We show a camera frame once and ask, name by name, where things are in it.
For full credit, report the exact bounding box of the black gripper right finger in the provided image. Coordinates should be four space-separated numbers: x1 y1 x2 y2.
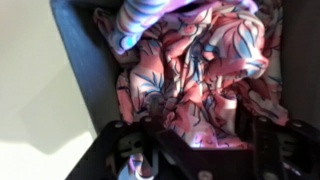
236 115 320 180

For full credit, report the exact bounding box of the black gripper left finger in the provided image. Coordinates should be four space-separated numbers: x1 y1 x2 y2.
66 117 214 180

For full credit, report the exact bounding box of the pink floral patterned cloth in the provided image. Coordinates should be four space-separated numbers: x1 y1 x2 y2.
93 0 290 180

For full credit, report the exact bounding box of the dark grey fabric box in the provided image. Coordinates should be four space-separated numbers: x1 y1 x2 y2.
50 0 320 131

